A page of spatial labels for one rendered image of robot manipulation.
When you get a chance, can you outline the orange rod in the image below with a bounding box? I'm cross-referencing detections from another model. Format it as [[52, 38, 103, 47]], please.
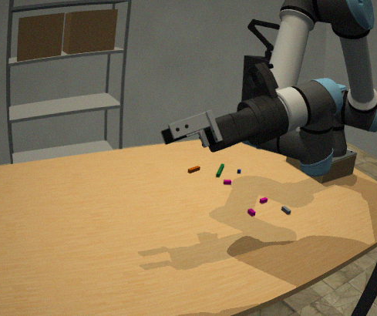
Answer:
[[188, 166, 200, 173]]

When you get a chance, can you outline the green rod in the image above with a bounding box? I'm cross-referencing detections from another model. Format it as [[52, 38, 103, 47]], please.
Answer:
[[216, 163, 224, 177]]

